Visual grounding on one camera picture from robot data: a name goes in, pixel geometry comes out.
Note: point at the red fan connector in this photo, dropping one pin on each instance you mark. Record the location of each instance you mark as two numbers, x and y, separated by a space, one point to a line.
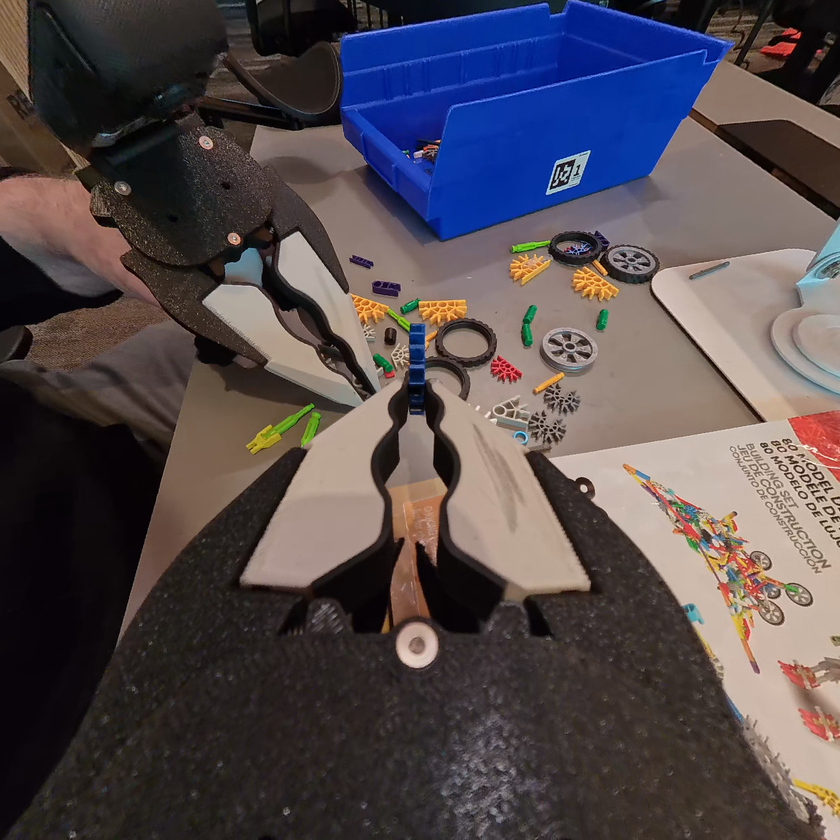
505 369

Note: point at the grey side table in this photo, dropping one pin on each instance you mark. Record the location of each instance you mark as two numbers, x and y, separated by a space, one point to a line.
774 131

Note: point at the person's left forearm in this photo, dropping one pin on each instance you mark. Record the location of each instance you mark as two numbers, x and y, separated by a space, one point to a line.
39 289

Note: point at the pile of toy parts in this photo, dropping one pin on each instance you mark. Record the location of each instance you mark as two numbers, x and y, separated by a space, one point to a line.
425 154

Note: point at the white base board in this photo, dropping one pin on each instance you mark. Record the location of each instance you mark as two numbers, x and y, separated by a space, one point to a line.
722 328

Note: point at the light grey fan connector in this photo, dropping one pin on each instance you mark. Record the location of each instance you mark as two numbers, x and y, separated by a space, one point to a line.
512 412

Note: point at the person's left hand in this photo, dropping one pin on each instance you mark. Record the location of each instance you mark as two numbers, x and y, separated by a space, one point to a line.
65 216

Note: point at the small white connector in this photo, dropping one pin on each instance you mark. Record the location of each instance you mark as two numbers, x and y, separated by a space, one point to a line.
399 356

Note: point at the short grey rod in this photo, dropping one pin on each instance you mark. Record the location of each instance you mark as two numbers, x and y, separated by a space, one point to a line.
709 270

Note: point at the printed construction toy bag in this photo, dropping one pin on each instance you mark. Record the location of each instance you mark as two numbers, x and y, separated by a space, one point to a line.
689 525

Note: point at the blue snowflake connector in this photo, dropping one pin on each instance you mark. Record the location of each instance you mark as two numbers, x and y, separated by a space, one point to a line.
417 367

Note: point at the black chair armrest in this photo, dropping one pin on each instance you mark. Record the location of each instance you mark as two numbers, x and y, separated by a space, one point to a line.
289 85

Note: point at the small purple clip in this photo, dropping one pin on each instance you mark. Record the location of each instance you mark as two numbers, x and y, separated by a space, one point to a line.
386 287
361 261

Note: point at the grey wheel hub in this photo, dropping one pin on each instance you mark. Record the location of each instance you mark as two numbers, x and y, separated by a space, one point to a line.
569 350

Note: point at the dark grey snowflake connector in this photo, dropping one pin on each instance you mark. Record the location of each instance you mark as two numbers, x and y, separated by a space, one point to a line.
547 426
561 397

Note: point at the small blue connector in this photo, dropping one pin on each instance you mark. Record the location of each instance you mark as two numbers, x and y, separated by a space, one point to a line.
576 248

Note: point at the person's grey trouser leg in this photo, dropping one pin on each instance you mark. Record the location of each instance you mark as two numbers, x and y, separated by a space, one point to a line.
79 380

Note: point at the yellow fan connector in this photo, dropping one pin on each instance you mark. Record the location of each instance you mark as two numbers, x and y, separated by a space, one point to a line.
443 310
594 283
369 307
528 268

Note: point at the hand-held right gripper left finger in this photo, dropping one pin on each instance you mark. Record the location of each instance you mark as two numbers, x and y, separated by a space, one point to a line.
315 518

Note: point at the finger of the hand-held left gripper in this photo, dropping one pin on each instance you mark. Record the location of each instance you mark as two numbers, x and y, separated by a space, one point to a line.
262 328
321 289

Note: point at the stand base disc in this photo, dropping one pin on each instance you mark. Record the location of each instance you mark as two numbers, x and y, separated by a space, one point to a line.
807 348

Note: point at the black rubber tyre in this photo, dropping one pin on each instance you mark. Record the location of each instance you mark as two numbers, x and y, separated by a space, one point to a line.
554 253
443 351
459 387

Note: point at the blue bin with square label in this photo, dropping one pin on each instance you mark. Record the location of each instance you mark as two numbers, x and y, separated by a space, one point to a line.
512 151

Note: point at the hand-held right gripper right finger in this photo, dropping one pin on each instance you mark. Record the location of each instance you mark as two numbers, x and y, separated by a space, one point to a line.
512 518

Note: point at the grey wheel with black tyre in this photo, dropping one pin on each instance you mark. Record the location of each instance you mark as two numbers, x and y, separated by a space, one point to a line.
630 264

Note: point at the lime green rod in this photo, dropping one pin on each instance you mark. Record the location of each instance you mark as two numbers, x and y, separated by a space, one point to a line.
530 247

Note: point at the dark grey connector with strip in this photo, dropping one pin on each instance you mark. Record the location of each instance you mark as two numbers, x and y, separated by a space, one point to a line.
328 358

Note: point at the purple connector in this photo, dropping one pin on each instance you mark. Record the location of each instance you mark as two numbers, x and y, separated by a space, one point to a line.
600 237

